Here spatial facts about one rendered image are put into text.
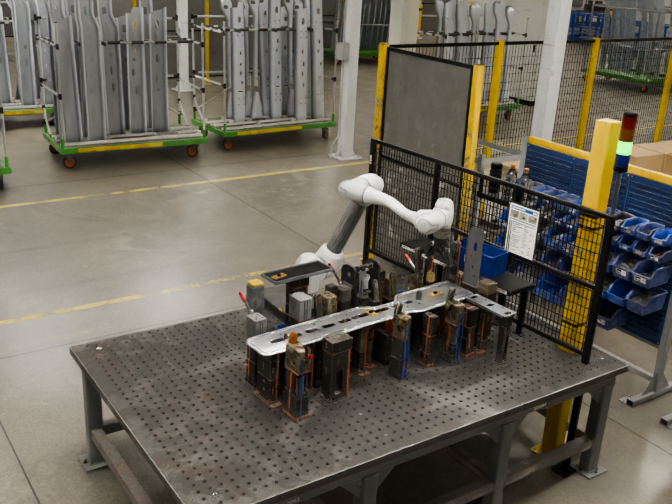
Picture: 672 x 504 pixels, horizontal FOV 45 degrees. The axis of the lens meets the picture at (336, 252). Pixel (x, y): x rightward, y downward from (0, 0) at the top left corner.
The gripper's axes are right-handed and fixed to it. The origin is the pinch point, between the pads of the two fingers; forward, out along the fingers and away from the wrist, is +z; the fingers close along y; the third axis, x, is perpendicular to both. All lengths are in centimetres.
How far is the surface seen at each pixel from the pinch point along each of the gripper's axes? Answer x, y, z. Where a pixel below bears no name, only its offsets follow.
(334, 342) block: -86, 20, 10
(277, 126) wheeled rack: 347, -667, 86
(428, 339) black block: -21.3, 18.6, 27.3
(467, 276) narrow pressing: 26.5, -1.5, 9.1
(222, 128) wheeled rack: 260, -675, 82
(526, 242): 54, 15, -11
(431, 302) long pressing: -10.0, 7.3, 13.1
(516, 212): 54, 5, -26
